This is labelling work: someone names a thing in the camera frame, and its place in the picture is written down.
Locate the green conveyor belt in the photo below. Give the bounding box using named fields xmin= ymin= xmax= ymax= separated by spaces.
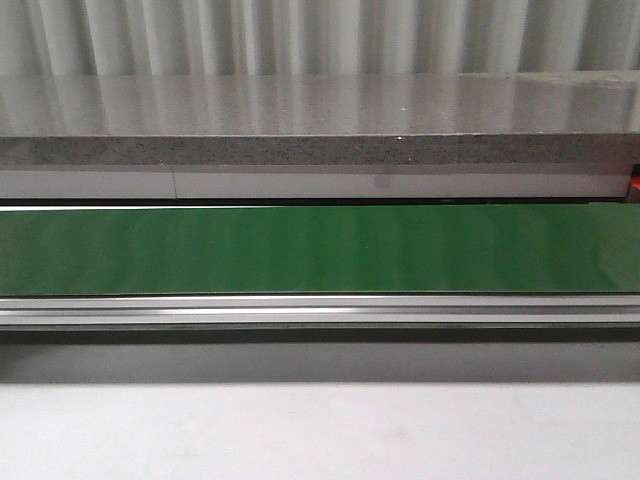
xmin=1 ymin=203 xmax=639 ymax=297

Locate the aluminium conveyor frame rail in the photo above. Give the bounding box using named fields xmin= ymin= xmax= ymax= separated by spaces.
xmin=1 ymin=293 xmax=639 ymax=331

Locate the red plastic tray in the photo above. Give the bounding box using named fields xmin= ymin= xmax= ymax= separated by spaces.
xmin=627 ymin=164 xmax=640 ymax=203

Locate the grey speckled stone counter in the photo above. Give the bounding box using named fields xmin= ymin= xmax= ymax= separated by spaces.
xmin=0 ymin=70 xmax=640 ymax=200

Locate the white pleated curtain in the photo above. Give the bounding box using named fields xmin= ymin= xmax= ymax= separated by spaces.
xmin=1 ymin=1 xmax=639 ymax=76

